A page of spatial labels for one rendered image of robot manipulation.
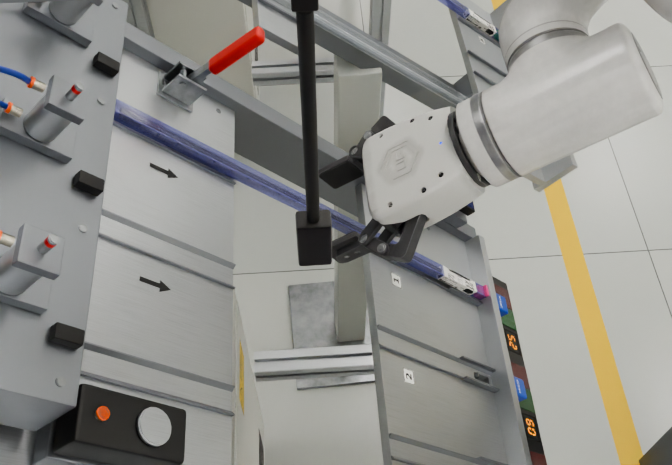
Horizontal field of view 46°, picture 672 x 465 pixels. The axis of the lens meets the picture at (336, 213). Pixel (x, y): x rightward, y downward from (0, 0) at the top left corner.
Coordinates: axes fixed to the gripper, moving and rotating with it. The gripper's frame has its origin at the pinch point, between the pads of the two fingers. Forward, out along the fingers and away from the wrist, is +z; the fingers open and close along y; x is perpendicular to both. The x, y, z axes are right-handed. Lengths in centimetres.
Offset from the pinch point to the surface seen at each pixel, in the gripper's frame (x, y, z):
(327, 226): -21.0, 18.4, -12.9
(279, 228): 68, -61, 61
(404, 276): 12.1, 2.1, -0.3
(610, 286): 112, -40, 0
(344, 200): 8.1, -8.0, 4.0
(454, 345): 19.3, 8.2, -1.5
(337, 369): 49, -10, 34
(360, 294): 61, -30, 35
